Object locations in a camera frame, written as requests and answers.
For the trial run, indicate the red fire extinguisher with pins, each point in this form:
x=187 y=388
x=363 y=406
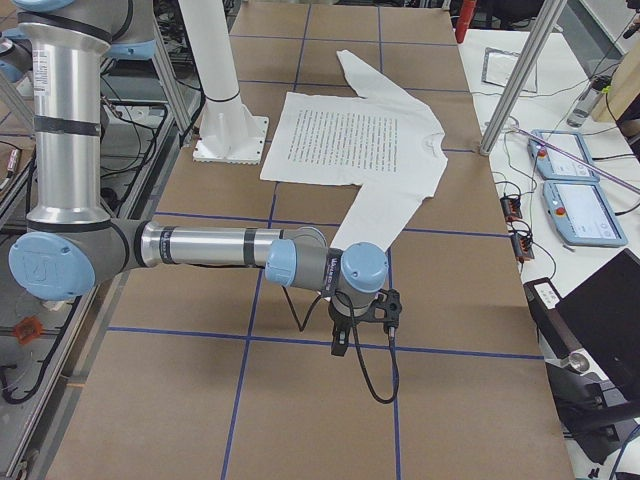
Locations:
x=464 y=20

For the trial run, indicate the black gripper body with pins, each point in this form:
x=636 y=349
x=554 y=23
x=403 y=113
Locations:
x=341 y=318

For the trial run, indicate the clear water bottle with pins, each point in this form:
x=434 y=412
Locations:
x=588 y=99

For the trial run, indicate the white sheet grey border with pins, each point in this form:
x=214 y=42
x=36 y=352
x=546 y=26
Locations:
x=498 y=65

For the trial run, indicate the white camera stand pedestal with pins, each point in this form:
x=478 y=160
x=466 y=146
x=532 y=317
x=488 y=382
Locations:
x=228 y=131

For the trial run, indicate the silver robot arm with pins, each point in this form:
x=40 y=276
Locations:
x=72 y=243

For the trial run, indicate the blue teach pendant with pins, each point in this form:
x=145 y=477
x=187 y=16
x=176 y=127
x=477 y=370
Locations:
x=582 y=215
x=553 y=165

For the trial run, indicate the black laptop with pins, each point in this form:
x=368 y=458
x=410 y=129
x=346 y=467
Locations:
x=601 y=316

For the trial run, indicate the aluminium frame post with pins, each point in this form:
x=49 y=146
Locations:
x=537 y=38

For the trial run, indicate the upper blue teach pendant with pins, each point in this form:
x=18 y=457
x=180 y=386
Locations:
x=553 y=165

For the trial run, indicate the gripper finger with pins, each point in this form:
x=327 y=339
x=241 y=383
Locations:
x=339 y=345

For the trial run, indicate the white long-sleeve printed shirt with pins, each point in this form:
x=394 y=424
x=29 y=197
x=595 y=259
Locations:
x=382 y=140

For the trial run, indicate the lower blue teach pendant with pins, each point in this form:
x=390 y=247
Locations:
x=582 y=215

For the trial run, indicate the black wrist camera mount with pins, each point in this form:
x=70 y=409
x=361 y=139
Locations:
x=385 y=310

